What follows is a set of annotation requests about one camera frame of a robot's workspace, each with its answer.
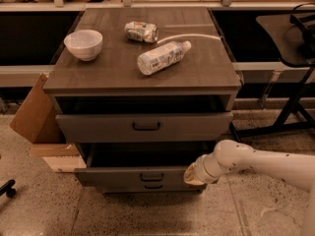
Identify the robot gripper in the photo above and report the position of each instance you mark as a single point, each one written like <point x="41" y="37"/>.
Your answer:
<point x="204" y="169"/>

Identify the grey drawer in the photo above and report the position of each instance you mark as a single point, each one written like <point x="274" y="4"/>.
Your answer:
<point x="139" y="167"/>
<point x="135" y="128"/>

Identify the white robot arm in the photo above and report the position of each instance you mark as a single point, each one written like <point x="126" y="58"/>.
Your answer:
<point x="228" y="156"/>

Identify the grey top drawer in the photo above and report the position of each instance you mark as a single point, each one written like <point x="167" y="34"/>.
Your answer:
<point x="135" y="128"/>

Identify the grey wooden drawer cabinet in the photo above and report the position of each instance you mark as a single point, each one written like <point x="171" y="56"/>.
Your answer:
<point x="204" y="81"/>

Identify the clear plastic water bottle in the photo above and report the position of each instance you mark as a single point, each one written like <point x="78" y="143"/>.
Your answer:
<point x="162" y="57"/>

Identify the white foam block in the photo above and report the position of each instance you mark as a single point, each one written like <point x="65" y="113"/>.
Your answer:
<point x="64" y="164"/>

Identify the crushed aluminium can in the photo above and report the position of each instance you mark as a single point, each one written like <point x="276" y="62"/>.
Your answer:
<point x="140" y="31"/>

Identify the white ceramic bowl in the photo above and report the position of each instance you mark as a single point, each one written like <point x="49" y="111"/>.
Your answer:
<point x="84" y="44"/>

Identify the black stand with tray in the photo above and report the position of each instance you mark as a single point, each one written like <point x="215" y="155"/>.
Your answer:
<point x="293" y="35"/>

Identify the black chair wheel leg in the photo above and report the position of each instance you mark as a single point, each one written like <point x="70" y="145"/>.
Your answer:
<point x="8" y="189"/>

